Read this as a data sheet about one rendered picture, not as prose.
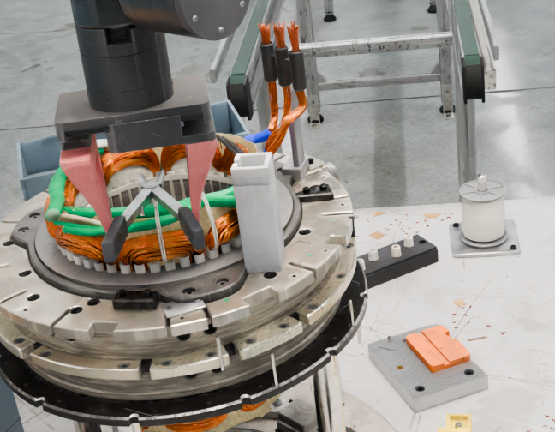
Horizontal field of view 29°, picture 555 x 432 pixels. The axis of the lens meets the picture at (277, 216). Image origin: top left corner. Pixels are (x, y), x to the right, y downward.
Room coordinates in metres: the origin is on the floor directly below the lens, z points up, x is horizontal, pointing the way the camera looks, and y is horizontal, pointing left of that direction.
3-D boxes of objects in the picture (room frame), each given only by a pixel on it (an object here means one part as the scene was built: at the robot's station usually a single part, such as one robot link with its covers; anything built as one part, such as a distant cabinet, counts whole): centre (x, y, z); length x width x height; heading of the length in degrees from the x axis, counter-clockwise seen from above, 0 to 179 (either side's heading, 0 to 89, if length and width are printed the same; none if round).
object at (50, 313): (0.82, 0.10, 1.09); 0.32 x 0.32 x 0.01
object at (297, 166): (0.89, -0.02, 1.15); 0.03 x 0.02 x 0.12; 158
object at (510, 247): (1.27, -0.27, 0.83); 0.09 x 0.09 x 0.10; 82
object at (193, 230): (0.67, 0.06, 1.17); 0.04 x 0.01 x 0.02; 16
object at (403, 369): (0.99, -0.14, 0.79); 0.12 x 0.09 x 0.02; 17
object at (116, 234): (0.66, 0.11, 1.17); 0.04 x 0.01 x 0.02; 170
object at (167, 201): (0.71, 0.08, 1.17); 0.06 x 0.01 x 0.01; 26
